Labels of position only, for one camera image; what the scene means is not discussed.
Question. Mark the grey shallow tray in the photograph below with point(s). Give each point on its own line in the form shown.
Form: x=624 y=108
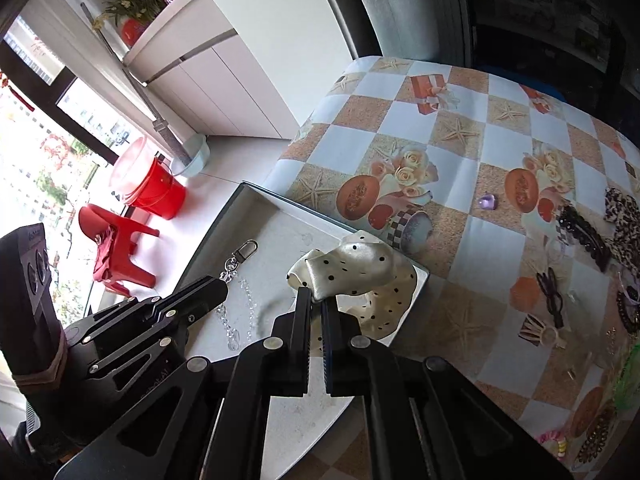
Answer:
x=280 y=230

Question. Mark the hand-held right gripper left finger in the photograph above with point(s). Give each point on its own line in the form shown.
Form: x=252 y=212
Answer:
x=303 y=310

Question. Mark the purple heart gem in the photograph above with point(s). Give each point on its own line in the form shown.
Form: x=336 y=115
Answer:
x=489 y=202

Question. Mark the green translucent bangle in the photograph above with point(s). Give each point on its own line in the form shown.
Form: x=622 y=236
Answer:
x=629 y=375

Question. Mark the leopard print hair bow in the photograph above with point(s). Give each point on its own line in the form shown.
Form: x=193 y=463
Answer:
x=625 y=230

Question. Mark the red hanging ornament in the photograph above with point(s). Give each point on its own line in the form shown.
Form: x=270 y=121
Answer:
x=17 y=92

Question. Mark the large window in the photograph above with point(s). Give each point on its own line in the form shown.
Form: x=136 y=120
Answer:
x=40 y=160

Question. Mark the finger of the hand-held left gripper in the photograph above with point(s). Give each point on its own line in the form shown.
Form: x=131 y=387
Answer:
x=200 y=292
x=140 y=355

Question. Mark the pale blue basin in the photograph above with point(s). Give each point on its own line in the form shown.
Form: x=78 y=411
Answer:
x=197 y=152

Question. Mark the clear plastic basin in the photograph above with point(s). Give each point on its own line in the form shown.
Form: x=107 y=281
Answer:
x=130 y=160

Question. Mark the white cabinet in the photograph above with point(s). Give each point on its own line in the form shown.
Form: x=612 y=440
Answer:
x=225 y=85

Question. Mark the cream polka dot scrunchie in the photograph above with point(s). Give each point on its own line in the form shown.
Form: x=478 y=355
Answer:
x=360 y=260

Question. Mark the potted flowering plant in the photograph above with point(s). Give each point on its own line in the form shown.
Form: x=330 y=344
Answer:
x=130 y=5

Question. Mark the checkered printed tablecloth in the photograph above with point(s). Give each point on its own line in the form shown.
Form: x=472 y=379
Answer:
x=475 y=310

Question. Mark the red plastic stool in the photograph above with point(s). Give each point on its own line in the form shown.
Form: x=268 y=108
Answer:
x=125 y=240

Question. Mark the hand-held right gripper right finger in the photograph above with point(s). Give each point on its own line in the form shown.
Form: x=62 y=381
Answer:
x=327 y=330

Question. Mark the red round vase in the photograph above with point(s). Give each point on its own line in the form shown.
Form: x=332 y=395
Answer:
x=132 y=32

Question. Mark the dark wooden furniture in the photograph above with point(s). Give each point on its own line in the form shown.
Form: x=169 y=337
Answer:
x=550 y=20

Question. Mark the red plastic bucket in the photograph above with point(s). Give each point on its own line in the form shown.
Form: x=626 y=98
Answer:
x=160 y=190

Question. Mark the black rhinestone hair claw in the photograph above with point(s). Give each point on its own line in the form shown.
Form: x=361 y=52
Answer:
x=585 y=235

